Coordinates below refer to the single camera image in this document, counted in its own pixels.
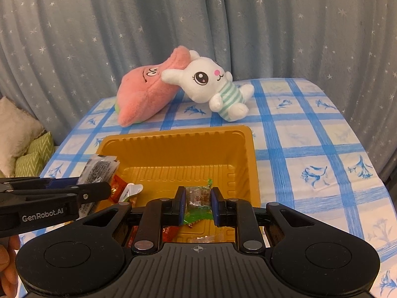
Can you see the white green snack packet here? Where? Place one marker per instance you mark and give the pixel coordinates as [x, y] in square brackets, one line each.
[130, 192]

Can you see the clear brown candy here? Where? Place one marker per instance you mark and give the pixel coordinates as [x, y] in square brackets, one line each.
[206, 239]

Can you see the orange plastic tray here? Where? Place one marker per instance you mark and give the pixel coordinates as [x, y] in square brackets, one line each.
[164, 161]

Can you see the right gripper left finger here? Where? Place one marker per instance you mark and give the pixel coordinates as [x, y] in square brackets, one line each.
[151, 219]

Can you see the pink plush toy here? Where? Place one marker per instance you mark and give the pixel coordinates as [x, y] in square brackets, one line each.
[142, 93]

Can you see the red crinkled snack packet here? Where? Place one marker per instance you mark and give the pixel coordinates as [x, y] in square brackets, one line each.
[117, 185]

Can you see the beige cushion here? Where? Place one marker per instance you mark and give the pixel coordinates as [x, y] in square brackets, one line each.
[18, 130]

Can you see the blue checkered tablecloth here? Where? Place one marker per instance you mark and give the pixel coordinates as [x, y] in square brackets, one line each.
[308, 158]

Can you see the dark red snack packet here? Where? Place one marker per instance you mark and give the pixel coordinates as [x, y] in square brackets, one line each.
[169, 233]

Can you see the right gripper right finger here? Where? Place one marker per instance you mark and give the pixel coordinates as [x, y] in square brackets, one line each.
[238, 214]

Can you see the white bunny plush toy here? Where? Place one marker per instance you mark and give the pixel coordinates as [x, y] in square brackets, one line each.
[204, 81]

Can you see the person's left hand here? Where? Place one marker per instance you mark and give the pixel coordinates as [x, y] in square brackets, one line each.
[9, 276]

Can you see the green zigzag cushion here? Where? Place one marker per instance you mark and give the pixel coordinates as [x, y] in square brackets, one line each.
[37, 156]

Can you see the grey star curtain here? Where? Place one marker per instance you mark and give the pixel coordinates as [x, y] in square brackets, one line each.
[59, 57]

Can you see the grey clear snack packet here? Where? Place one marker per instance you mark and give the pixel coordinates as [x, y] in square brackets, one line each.
[99, 168]

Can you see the red orange snack packet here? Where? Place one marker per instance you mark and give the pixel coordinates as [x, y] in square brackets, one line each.
[132, 236]

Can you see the green clear candy packet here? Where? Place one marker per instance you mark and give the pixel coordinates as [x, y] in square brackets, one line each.
[198, 204]

